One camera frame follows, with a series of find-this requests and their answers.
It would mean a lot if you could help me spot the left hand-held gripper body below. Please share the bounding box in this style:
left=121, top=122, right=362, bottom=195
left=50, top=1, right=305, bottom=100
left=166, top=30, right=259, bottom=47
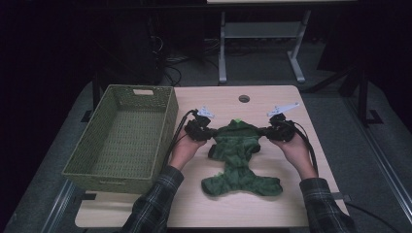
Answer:
left=184, top=106, right=216, bottom=143

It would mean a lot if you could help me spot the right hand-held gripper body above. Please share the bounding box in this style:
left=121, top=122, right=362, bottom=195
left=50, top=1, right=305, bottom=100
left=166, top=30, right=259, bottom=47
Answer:
left=266, top=102, right=300, bottom=143

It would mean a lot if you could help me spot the green plush dinosaur costume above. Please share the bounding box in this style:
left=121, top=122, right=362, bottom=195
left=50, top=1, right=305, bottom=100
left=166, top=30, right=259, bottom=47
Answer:
left=200, top=117, right=285, bottom=198

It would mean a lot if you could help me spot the green woven basket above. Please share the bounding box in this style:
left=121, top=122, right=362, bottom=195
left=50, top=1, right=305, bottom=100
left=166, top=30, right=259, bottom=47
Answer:
left=61, top=83, right=180, bottom=196

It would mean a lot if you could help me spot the person's left hand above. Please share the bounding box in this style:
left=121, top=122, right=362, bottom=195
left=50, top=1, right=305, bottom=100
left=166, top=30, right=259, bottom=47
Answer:
left=168, top=130, right=207, bottom=172

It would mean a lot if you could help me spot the person's right hand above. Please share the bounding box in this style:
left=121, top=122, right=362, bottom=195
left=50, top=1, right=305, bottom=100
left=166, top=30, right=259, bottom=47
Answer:
left=271, top=134, right=319, bottom=181

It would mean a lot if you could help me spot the black metal stand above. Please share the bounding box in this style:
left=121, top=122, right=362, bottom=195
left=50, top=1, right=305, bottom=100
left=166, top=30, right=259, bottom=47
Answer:
left=354, top=64, right=385, bottom=128

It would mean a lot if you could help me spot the grey tape strip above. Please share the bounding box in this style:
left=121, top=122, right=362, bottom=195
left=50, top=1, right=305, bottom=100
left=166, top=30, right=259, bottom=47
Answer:
left=330, top=191, right=352, bottom=202

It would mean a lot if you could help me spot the black tape strip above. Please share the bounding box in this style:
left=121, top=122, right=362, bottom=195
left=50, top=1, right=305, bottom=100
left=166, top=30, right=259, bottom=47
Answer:
left=76, top=192, right=97, bottom=202

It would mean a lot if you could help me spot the right hand-held gripper black cable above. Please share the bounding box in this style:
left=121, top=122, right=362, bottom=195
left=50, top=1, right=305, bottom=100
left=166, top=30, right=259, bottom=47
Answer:
left=285, top=119, right=320, bottom=178

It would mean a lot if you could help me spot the bundle of floor cables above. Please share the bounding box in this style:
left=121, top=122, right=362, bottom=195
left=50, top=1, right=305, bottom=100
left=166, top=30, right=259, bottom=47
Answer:
left=149, top=35, right=222, bottom=86

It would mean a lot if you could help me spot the grey metal table frame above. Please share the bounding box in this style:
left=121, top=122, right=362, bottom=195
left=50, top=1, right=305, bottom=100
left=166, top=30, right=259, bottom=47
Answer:
left=218, top=9, right=312, bottom=85

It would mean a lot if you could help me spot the metal floor rail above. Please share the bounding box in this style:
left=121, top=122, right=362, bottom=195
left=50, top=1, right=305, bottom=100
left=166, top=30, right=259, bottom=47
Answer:
left=344, top=96, right=412, bottom=216
left=41, top=179, right=78, bottom=233

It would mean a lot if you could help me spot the black floor cable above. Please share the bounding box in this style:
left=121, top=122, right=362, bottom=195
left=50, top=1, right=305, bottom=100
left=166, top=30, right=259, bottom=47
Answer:
left=344, top=199, right=402, bottom=233

